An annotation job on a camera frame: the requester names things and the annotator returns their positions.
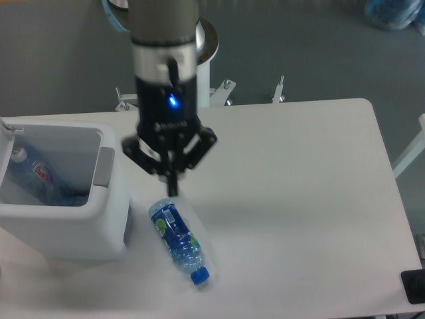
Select clear bottle in trash can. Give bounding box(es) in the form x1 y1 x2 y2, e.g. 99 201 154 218
8 146 74 206

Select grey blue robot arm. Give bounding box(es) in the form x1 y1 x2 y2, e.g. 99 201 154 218
102 1 217 197

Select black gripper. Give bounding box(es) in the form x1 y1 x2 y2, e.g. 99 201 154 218
122 77 217 197

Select white pedestal base frame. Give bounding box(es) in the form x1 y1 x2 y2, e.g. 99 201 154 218
115 79 236 112

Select white frame bar right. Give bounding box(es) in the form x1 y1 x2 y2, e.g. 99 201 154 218
392 114 424 179

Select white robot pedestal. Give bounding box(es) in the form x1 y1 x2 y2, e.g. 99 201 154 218
197 62 210 108

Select blue plastic bag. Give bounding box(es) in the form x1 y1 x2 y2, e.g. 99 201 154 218
365 0 424 31

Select black device at table edge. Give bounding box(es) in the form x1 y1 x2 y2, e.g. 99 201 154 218
400 269 424 304

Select blue label plastic bottle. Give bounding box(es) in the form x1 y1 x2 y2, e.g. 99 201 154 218
149 198 210 285

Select white trash can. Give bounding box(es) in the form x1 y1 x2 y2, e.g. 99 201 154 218
1 118 131 260

